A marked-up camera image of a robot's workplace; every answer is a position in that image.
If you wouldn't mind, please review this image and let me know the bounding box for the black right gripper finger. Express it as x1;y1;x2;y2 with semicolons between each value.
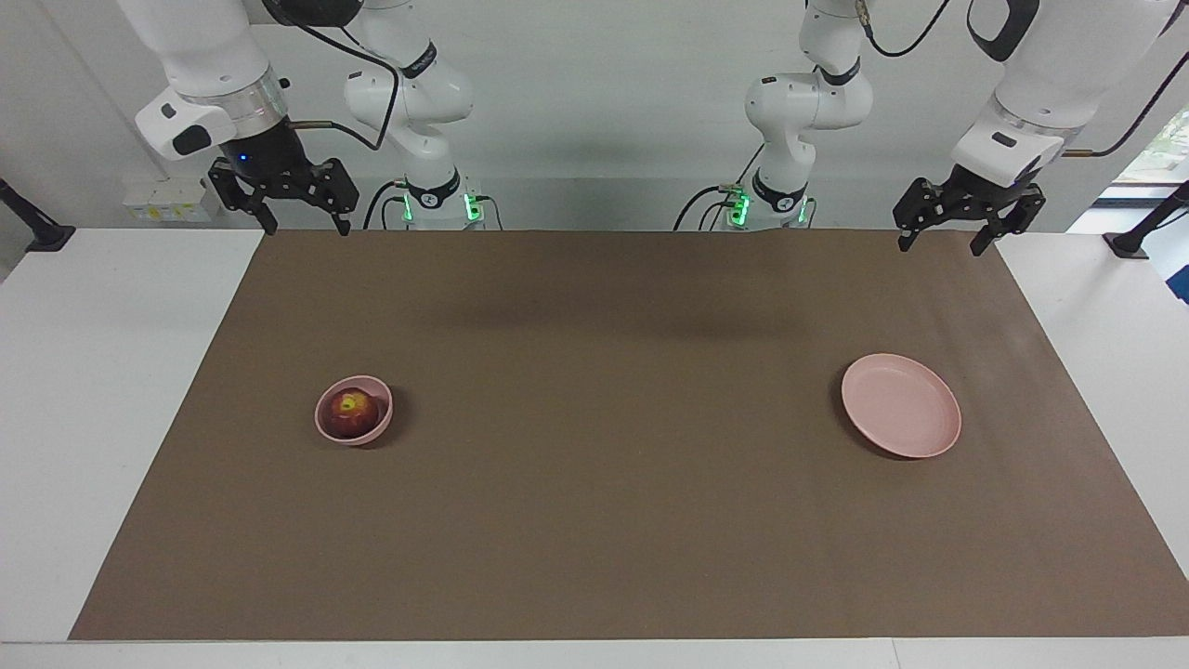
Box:
316;158;360;236
207;158;280;236

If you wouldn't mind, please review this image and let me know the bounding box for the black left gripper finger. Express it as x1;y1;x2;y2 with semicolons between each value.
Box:
894;178;948;254
971;184;1046;257

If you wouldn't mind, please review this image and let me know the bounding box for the dark red apple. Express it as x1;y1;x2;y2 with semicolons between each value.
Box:
322;387;380;438

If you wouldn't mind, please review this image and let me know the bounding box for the pink plate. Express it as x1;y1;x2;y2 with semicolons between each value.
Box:
841;353;963;459

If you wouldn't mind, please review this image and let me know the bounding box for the pink bowl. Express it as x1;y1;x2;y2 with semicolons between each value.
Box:
314;374;394;446

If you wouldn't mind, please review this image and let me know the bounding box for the black stand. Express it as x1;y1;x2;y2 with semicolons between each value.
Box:
0;177;75;252
1104;181;1189;259

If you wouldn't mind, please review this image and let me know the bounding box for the window with greenery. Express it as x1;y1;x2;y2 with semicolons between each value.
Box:
1119;104;1189;185

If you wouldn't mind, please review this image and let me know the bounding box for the brown table mat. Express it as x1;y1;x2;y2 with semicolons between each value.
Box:
68;230;1189;642

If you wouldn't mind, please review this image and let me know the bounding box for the white wall socket box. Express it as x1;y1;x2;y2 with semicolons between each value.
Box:
121;178;224;224

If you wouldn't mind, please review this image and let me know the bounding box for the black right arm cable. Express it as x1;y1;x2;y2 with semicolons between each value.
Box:
265;0;400;150

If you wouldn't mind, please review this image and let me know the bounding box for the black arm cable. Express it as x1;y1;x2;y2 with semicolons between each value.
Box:
265;0;400;150
859;0;1189;159

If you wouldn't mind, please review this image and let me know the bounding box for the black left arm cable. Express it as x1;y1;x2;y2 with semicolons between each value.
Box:
859;0;1189;159

